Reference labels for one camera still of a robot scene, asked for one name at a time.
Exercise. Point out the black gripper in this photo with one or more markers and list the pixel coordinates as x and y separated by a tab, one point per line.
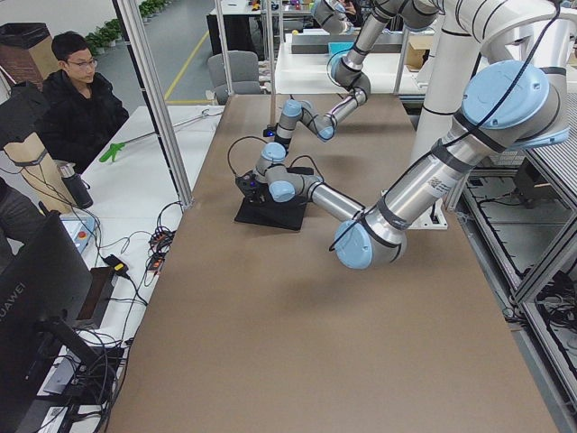
255	195

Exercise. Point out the black graphic t-shirt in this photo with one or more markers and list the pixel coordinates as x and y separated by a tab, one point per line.
270	214

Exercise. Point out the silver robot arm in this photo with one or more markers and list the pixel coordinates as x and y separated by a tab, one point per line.
345	70
363	238

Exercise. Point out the black power strip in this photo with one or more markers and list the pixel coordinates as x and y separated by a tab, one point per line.
159	245

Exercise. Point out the grey office chair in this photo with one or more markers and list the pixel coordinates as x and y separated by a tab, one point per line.
245	74

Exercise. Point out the black power adapter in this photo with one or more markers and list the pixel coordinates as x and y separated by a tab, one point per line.
119	266

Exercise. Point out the blue plastic bin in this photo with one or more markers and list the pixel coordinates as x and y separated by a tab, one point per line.
339	47

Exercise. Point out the black water bottle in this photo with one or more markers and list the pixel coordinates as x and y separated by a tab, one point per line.
75	185

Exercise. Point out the person in black coat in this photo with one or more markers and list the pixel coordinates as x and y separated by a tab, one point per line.
84	113

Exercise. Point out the black computer monitor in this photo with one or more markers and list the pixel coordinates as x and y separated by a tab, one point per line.
42	291

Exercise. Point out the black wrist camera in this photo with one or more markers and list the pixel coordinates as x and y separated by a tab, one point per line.
270	131
242	181

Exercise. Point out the aluminium cell frame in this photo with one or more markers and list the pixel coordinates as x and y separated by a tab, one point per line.
132	29

